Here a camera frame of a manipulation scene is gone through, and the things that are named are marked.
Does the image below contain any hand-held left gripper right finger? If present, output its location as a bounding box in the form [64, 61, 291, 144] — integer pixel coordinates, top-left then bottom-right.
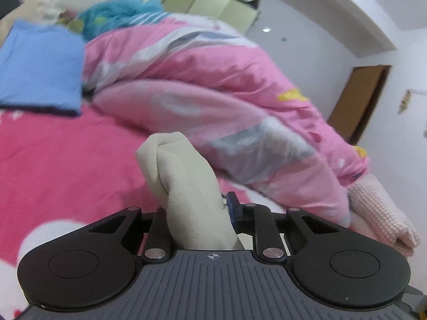
[226, 191, 349, 263]

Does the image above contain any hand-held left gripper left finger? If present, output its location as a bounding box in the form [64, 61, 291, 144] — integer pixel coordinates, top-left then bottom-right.
[77, 207, 173, 263]

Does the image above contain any beige zip jacket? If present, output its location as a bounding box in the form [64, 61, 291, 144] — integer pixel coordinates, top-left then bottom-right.
[135, 131, 249, 251]

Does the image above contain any pink floral fleece blanket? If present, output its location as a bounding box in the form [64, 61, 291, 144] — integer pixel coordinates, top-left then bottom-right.
[0, 103, 291, 317]

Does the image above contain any pink printed quilt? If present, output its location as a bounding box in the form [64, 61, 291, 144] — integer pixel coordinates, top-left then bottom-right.
[82, 13, 371, 228]

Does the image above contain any pink checked folded towel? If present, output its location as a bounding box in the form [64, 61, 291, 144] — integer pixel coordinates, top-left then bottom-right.
[347, 173, 421, 250]

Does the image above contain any brown wooden door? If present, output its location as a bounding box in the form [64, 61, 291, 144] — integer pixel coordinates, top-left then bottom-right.
[327, 65, 392, 145]

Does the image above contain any cream wardrobe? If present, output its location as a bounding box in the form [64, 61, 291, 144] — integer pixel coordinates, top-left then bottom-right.
[162, 0, 261, 35]

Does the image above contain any blue folded cloth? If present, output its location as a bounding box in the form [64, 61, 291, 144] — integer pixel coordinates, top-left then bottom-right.
[0, 20, 86, 117]

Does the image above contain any dark green cloth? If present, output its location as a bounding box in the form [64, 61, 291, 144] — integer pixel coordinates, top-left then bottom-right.
[0, 0, 22, 19]

